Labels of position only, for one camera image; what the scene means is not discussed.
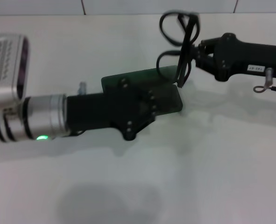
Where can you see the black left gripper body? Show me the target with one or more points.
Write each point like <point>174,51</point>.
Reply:
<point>93,112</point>

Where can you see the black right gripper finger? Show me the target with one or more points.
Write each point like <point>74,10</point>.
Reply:
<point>210,42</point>
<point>206,64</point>

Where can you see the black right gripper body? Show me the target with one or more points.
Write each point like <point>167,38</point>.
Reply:
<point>245,58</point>

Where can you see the black round-lens glasses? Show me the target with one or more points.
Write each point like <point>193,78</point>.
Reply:
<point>186,46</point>

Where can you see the green glasses case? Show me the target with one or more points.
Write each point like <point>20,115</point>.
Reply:
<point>137,75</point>

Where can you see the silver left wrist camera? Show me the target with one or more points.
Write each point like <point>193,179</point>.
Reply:
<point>4,70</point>

